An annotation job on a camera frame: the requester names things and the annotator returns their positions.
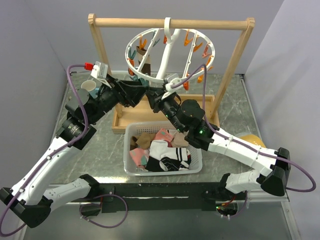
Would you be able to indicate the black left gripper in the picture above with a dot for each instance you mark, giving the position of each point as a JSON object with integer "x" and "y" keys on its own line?
{"x": 129, "y": 95}

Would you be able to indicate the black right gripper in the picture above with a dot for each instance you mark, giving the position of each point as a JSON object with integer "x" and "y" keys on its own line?
{"x": 155, "y": 100}

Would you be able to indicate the orange clothes peg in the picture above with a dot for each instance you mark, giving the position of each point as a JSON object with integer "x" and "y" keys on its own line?
{"x": 132, "y": 63}
{"x": 186, "y": 85}
{"x": 142, "y": 42}

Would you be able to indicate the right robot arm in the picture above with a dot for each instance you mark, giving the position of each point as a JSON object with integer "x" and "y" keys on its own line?
{"x": 270, "y": 168}

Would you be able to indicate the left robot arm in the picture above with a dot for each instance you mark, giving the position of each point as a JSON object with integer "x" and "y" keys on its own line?
{"x": 30, "y": 199}

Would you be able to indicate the wooden hanger stand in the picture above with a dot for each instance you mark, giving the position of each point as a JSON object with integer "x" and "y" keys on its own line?
{"x": 246, "y": 27}

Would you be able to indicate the white round clip hanger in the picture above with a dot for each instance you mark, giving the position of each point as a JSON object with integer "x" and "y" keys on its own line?
{"x": 191, "y": 37}

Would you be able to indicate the teal right clothes peg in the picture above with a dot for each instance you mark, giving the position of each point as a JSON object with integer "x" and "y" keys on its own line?
{"x": 140, "y": 80}

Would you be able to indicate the teal clothes peg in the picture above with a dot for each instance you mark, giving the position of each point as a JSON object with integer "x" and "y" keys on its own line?
{"x": 140, "y": 80}
{"x": 131, "y": 53}

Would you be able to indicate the white plastic laundry basket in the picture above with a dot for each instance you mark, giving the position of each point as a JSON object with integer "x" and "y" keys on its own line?
{"x": 152, "y": 127}

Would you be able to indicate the tan brown sock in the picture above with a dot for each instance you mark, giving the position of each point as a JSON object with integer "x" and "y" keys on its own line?
{"x": 142, "y": 141}

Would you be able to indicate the beige folded sock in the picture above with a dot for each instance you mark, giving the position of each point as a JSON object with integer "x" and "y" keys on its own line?
{"x": 179, "y": 140}

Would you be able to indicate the pink sock left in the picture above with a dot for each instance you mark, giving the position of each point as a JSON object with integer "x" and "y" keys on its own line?
{"x": 140, "y": 157}

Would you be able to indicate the white black sock in basket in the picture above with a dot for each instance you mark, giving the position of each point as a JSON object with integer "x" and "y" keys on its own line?
{"x": 163, "y": 158}

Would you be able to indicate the yellow dish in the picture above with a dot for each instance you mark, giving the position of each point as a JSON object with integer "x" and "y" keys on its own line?
{"x": 251, "y": 138}

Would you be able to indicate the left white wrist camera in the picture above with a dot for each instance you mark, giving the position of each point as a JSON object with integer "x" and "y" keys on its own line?
{"x": 100, "y": 72}

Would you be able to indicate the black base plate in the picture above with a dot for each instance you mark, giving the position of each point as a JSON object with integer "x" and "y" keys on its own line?
{"x": 115, "y": 197}

